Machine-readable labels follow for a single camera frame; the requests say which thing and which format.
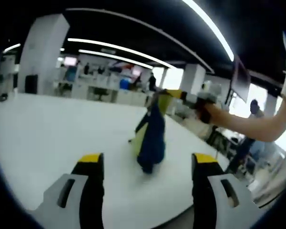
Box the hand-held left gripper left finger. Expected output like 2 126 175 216
30 152 105 229

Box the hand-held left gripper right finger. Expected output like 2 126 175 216
191 152 263 229

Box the blue and yellow-green garment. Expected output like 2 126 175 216
128 92 175 174

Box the person's right hand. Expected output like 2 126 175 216
194 101 217 125

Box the white square pillar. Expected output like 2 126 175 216
17 13 70 95
180 63 206 94

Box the hanging dark monitor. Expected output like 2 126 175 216
229 55 252 104

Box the long ceiling light strip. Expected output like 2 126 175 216
78 49 153 70
67 37 173 69
181 0 235 62
2 43 21 53

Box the black office chair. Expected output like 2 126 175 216
93 86 110 101

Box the black cabinet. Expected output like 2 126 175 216
24 74 39 94

